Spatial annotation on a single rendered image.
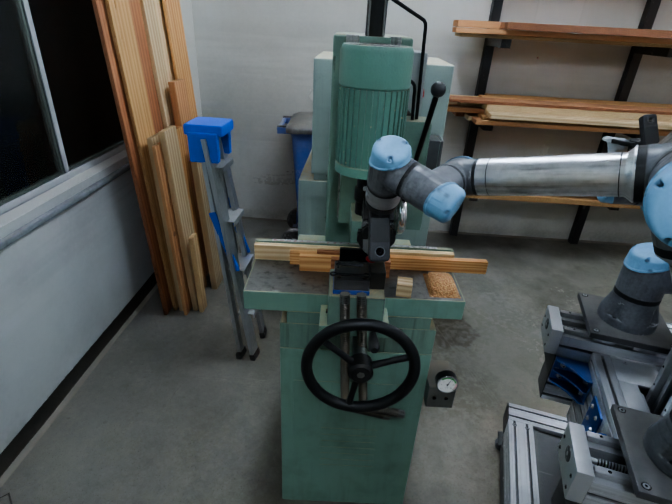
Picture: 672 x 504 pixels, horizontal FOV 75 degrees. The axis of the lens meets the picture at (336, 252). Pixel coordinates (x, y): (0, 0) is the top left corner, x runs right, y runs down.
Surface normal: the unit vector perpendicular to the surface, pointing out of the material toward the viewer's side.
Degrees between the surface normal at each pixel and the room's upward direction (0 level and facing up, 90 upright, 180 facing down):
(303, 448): 90
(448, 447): 0
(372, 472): 90
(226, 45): 90
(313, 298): 90
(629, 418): 0
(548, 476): 0
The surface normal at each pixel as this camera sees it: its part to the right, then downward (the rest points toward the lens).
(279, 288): 0.05, -0.88
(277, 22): -0.06, 0.47
